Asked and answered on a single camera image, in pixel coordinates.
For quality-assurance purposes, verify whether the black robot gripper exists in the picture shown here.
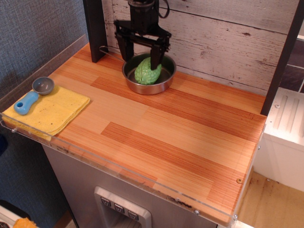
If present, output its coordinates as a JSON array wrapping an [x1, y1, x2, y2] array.
[[114, 0, 171, 70]]

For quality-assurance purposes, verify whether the green plastic grape bunch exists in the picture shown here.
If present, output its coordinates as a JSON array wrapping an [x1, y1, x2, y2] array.
[[134, 57, 162, 85]]

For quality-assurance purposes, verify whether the yellow folded rag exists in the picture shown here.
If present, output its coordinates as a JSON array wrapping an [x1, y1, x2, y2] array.
[[2, 85, 90, 141]]

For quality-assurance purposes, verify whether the stainless steel pot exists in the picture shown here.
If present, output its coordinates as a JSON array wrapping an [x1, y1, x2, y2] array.
[[98, 46, 178, 95]]

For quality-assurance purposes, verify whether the blue grey measuring scoop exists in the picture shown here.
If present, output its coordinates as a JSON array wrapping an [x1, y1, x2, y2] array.
[[14, 77, 55, 115]]

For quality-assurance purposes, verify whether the clear acrylic edge guard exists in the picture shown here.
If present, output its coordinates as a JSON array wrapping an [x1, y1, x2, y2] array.
[[2, 114, 241, 226]]

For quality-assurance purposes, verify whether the silver toy fridge cabinet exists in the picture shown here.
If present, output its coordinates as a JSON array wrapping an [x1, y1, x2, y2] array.
[[43, 146, 217, 228]]

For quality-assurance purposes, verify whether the silver ice dispenser panel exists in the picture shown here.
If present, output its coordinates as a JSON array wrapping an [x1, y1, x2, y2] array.
[[94, 186, 152, 228]]

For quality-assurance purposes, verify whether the white toy sink unit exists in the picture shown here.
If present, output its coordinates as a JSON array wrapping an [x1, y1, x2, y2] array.
[[253, 88, 304, 191]]

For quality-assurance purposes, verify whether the orange yellow cloth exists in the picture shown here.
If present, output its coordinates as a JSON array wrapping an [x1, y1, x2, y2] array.
[[13, 218, 37, 228]]

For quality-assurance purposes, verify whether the dark left vertical post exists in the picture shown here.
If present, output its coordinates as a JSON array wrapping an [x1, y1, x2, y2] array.
[[83, 0, 108, 63]]

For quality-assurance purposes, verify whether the dark vertical post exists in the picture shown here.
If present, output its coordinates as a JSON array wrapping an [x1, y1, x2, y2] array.
[[260, 0, 304, 116], [83, 0, 108, 63]]

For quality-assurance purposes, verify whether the dark right vertical post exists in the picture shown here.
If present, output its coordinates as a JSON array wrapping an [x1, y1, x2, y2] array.
[[260, 0, 304, 116]]

